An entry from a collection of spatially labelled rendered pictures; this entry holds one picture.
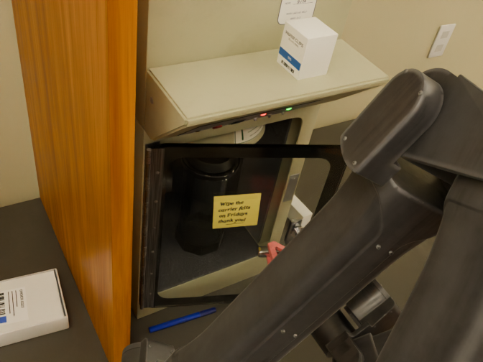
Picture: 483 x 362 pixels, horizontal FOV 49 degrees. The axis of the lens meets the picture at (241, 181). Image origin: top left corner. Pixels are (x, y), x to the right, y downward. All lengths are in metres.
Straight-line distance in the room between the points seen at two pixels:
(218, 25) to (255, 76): 0.08
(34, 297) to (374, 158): 0.86
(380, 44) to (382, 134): 1.35
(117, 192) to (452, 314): 0.47
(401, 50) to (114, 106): 1.29
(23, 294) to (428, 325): 0.90
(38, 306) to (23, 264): 0.14
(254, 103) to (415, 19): 1.13
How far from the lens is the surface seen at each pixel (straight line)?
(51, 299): 1.08
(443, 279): 0.29
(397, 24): 1.67
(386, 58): 1.72
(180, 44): 0.69
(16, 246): 1.23
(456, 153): 0.30
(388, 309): 0.79
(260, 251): 0.87
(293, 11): 0.76
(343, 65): 0.77
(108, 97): 0.57
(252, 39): 0.74
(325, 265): 0.37
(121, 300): 0.85
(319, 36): 0.69
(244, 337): 0.43
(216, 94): 0.65
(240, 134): 0.87
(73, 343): 1.07
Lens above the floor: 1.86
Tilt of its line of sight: 42 degrees down
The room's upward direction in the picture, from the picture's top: 12 degrees clockwise
